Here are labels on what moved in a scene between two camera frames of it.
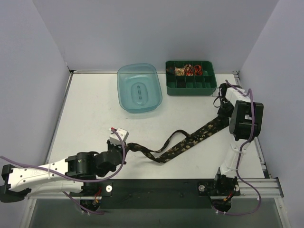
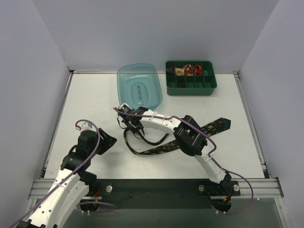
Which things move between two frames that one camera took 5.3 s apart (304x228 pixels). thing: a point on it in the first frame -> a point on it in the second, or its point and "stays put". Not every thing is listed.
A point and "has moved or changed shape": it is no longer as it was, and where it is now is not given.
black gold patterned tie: [224, 122] has moved or changed shape
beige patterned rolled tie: [179, 71] stays put
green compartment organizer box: [201, 85] stays put
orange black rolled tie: [198, 70] stays put
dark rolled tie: [170, 71] stays put
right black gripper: [223, 111] -> [131, 122]
